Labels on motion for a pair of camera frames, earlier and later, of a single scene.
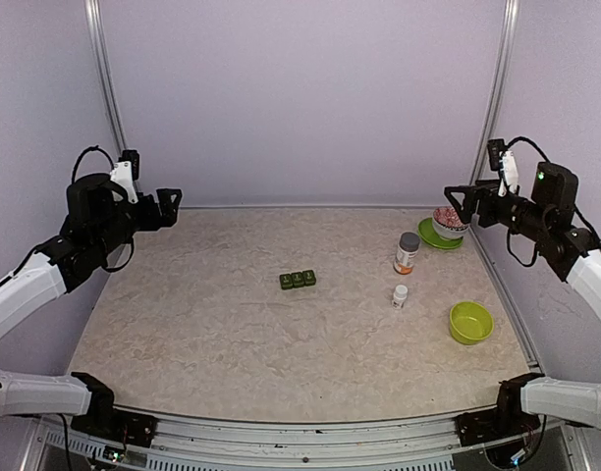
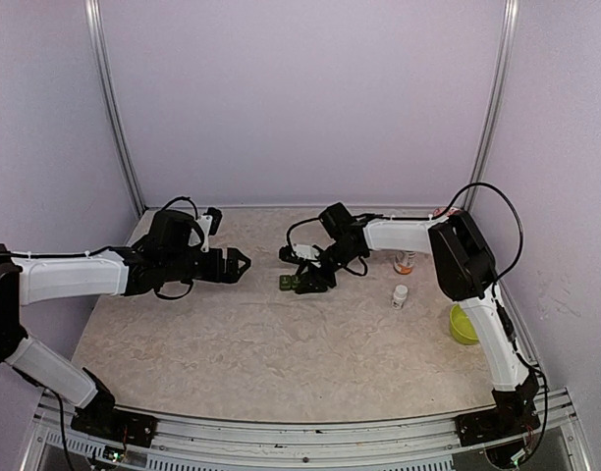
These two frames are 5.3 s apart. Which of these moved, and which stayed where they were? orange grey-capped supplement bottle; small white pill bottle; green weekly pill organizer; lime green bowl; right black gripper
Moved: right black gripper
Stayed: orange grey-capped supplement bottle; lime green bowl; green weekly pill organizer; small white pill bottle
